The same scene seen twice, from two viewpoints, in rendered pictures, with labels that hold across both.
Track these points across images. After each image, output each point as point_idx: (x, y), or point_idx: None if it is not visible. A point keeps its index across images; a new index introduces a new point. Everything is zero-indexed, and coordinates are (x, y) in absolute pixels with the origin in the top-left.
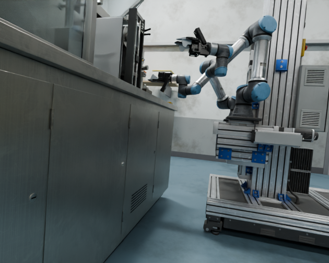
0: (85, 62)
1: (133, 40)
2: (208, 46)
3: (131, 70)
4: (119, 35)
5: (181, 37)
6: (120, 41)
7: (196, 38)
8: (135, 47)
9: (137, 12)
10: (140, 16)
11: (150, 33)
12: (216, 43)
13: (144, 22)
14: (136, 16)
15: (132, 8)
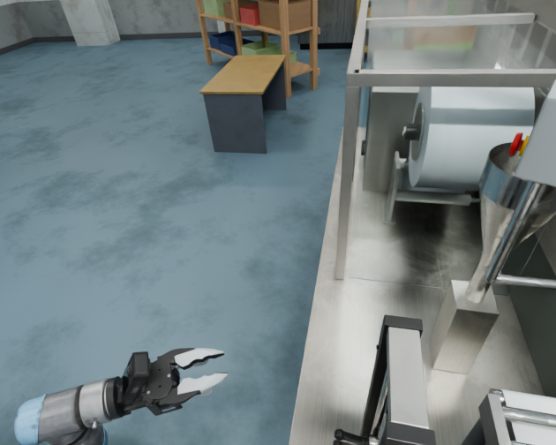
0: (321, 252)
1: (370, 385)
2: (120, 380)
3: (361, 427)
4: (479, 433)
5: (206, 349)
6: (467, 441)
7: (161, 356)
8: (373, 420)
9: (387, 341)
10: (388, 379)
11: (334, 440)
12: (87, 383)
13: (383, 432)
14: (379, 342)
15: (401, 318)
